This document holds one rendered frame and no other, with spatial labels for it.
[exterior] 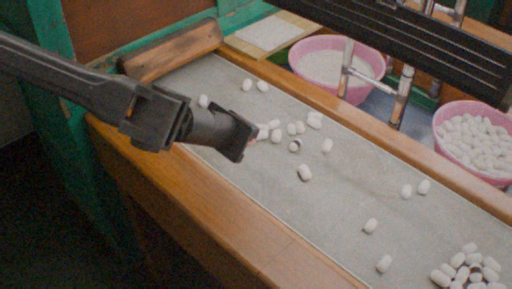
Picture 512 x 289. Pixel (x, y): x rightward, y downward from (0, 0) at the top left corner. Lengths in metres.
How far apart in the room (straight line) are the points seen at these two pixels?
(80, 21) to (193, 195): 0.45
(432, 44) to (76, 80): 0.49
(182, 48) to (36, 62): 0.58
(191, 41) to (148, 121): 0.57
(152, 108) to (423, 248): 0.53
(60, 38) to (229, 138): 0.46
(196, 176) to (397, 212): 0.40
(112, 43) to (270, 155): 0.45
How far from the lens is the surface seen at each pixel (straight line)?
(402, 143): 0.93
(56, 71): 0.55
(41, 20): 0.91
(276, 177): 0.84
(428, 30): 0.64
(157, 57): 1.04
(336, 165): 0.88
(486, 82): 0.62
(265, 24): 1.28
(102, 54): 1.02
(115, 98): 0.54
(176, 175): 0.83
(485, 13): 3.55
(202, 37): 1.10
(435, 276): 0.75
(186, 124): 0.58
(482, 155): 1.04
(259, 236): 0.72
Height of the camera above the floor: 1.37
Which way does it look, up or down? 44 degrees down
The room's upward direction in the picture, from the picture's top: straight up
